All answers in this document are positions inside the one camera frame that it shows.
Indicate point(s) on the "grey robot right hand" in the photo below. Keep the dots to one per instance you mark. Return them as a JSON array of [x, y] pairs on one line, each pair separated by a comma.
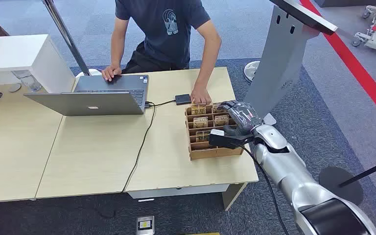
[[244, 116]]

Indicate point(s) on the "person's right hand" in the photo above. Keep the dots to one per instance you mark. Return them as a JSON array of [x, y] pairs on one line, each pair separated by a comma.
[[111, 72]]

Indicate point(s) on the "person's left hand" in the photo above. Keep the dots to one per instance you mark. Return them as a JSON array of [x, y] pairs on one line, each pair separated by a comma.
[[201, 95]]

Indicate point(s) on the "person's right forearm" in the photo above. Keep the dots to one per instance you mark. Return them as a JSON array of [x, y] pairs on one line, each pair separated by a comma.
[[118, 52]]

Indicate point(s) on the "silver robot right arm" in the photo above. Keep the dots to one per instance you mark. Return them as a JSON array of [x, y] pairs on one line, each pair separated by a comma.
[[288, 168]]

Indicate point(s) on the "person's left forearm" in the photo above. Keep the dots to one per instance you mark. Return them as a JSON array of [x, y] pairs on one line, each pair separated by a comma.
[[209, 63]]

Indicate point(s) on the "brown hotel key card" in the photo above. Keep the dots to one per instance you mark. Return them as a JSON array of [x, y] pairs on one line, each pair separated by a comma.
[[200, 122], [202, 136], [217, 107], [221, 120], [198, 109]]

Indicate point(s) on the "black square card reader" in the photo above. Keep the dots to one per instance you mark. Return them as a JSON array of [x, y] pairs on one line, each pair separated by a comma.
[[183, 99]]

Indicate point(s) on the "wooden slotted card holder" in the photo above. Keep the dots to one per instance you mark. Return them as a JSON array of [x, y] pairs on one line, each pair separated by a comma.
[[214, 152]]

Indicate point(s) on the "white round stand base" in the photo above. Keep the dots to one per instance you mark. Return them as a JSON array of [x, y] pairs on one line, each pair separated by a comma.
[[92, 72]]

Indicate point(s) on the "white cabinet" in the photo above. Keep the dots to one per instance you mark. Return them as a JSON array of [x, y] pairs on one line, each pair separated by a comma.
[[16, 53]]

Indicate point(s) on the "grey open laptop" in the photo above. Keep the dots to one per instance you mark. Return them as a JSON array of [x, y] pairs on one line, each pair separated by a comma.
[[90, 103]]

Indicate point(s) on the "round white kiosk base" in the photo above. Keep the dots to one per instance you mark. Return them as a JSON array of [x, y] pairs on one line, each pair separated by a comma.
[[250, 71]]

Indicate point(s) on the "grey round coaster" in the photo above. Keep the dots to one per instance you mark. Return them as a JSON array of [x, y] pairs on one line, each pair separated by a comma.
[[14, 88]]

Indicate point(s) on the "clear plastic bag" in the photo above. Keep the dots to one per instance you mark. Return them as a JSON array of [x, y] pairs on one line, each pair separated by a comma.
[[29, 81]]

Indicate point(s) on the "dark slanted stand pole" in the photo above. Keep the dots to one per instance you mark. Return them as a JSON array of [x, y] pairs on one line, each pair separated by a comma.
[[66, 35]]

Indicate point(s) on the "grey kiosk stand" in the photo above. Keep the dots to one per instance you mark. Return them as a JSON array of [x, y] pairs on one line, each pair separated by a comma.
[[278, 65]]

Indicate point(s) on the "wooden desk leg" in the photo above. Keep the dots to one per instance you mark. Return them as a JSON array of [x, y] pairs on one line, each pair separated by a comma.
[[233, 196]]

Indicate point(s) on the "black round floor base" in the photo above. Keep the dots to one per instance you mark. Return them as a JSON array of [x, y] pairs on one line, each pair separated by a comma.
[[334, 181]]

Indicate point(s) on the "white floor label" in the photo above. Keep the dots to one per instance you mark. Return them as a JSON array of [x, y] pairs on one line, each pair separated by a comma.
[[146, 200]]

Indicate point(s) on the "black kiosk screen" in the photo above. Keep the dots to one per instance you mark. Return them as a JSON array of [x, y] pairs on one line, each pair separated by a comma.
[[304, 14]]

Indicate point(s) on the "red floor tape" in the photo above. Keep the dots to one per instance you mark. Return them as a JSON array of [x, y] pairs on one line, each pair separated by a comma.
[[356, 69]]

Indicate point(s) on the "yellow strip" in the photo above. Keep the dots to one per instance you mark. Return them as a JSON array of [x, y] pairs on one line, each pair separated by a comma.
[[202, 234]]

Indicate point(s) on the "thin black pole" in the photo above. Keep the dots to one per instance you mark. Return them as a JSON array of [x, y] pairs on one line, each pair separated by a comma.
[[369, 170]]

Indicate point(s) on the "small silver floor device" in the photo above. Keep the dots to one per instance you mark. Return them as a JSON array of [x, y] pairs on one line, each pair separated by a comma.
[[145, 225]]

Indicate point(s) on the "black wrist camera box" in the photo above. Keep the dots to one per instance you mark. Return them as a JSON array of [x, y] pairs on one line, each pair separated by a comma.
[[218, 139]]

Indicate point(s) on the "white desk rail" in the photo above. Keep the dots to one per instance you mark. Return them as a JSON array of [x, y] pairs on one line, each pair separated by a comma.
[[178, 191]]

